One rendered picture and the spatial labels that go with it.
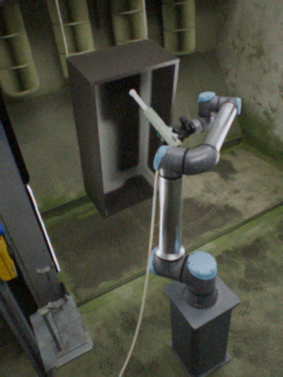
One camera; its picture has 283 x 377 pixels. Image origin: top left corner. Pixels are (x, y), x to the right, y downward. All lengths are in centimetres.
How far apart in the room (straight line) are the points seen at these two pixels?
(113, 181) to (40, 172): 82
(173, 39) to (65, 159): 163
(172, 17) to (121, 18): 55
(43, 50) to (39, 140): 85
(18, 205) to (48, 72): 201
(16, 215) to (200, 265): 96
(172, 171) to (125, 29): 210
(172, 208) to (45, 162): 210
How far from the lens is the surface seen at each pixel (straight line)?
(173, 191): 151
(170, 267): 175
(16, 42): 304
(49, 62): 351
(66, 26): 314
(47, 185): 343
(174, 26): 365
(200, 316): 186
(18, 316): 152
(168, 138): 175
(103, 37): 365
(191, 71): 420
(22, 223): 183
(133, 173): 304
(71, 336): 169
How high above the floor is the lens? 222
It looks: 36 degrees down
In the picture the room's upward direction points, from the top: 6 degrees counter-clockwise
